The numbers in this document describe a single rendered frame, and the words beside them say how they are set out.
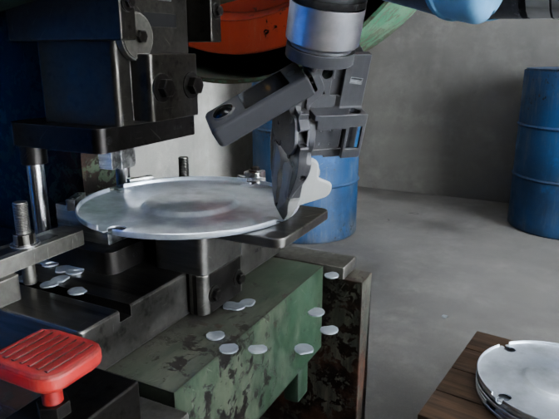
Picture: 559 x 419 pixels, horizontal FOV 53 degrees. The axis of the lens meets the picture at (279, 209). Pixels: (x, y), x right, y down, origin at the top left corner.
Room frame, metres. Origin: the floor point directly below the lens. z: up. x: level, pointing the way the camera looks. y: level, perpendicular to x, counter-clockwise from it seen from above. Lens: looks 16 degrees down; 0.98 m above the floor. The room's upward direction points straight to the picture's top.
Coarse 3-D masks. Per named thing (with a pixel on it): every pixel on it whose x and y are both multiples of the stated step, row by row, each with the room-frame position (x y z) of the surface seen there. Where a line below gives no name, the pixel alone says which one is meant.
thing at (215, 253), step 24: (312, 216) 0.67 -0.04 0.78; (168, 240) 0.68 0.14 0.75; (192, 240) 0.66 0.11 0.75; (216, 240) 0.68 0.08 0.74; (240, 240) 0.61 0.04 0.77; (264, 240) 0.59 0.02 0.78; (288, 240) 0.60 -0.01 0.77; (168, 264) 0.68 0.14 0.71; (192, 264) 0.66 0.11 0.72; (216, 264) 0.68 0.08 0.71; (240, 264) 0.74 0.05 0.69; (192, 288) 0.66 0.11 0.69; (216, 288) 0.67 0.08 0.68; (240, 288) 0.74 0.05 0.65; (192, 312) 0.67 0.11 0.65
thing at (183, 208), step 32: (96, 192) 0.77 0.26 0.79; (160, 192) 0.79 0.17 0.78; (192, 192) 0.76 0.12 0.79; (224, 192) 0.76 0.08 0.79; (256, 192) 0.79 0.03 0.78; (96, 224) 0.63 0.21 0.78; (128, 224) 0.63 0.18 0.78; (160, 224) 0.63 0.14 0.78; (192, 224) 0.63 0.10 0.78; (224, 224) 0.63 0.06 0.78; (256, 224) 0.61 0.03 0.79
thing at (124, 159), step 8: (112, 152) 0.76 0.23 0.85; (120, 152) 0.76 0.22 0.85; (128, 152) 0.77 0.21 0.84; (104, 160) 0.76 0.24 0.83; (112, 160) 0.75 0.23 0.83; (120, 160) 0.76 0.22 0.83; (128, 160) 0.77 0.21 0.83; (104, 168) 0.76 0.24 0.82; (112, 168) 0.75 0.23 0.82; (120, 168) 0.76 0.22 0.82
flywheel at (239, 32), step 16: (240, 0) 1.11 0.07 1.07; (256, 0) 1.09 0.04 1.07; (272, 0) 1.08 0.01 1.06; (288, 0) 1.07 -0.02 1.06; (368, 0) 1.00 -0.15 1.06; (224, 16) 1.11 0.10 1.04; (240, 16) 1.09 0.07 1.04; (256, 16) 1.06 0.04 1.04; (272, 16) 1.04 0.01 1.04; (224, 32) 1.09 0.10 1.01; (240, 32) 1.07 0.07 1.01; (256, 32) 1.05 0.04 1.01; (272, 32) 1.04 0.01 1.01; (208, 48) 1.10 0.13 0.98; (224, 48) 1.09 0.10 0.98; (240, 48) 1.07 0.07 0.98; (256, 48) 1.06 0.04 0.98; (272, 48) 1.04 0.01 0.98
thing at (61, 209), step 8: (56, 208) 0.73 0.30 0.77; (64, 208) 0.73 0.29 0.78; (64, 216) 0.73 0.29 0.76; (72, 216) 0.72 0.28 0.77; (64, 224) 0.73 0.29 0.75; (72, 224) 0.72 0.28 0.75; (80, 224) 0.71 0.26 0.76; (88, 232) 0.71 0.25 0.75; (96, 232) 0.70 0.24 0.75; (88, 240) 0.71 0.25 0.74; (96, 240) 0.70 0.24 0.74; (104, 240) 0.70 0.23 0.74; (112, 240) 0.70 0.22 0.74
